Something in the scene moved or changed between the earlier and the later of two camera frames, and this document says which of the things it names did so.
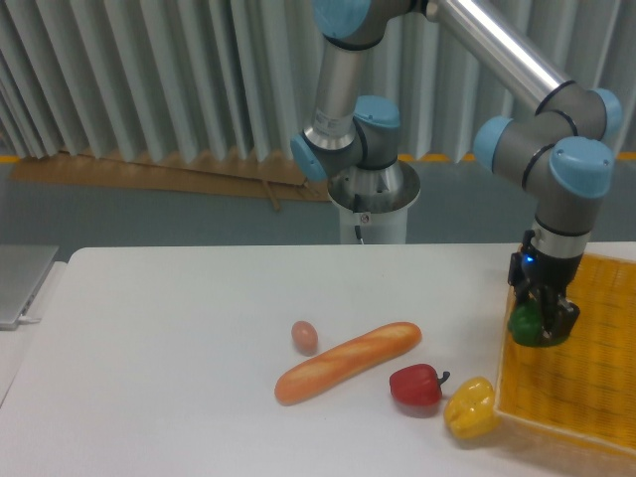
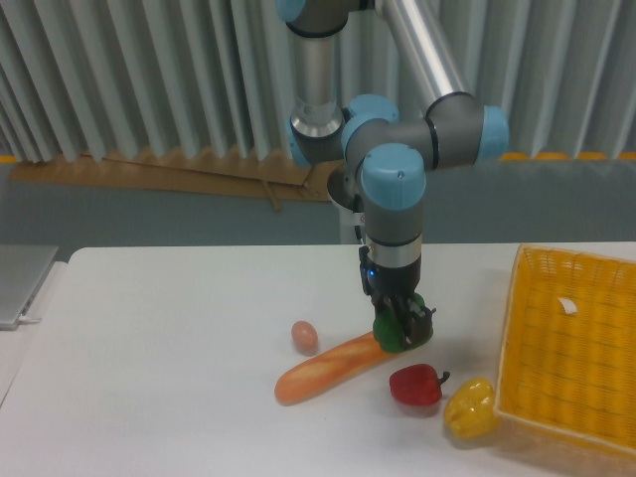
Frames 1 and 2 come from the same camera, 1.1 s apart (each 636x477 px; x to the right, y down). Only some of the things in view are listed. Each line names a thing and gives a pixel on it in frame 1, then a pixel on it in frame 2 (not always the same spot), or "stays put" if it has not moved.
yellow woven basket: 584,385 stays put
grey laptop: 23,270 stays put
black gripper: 528,267 to 385,282
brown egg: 304,336 stays put
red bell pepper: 417,386 stays put
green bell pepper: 525,325 to 390,335
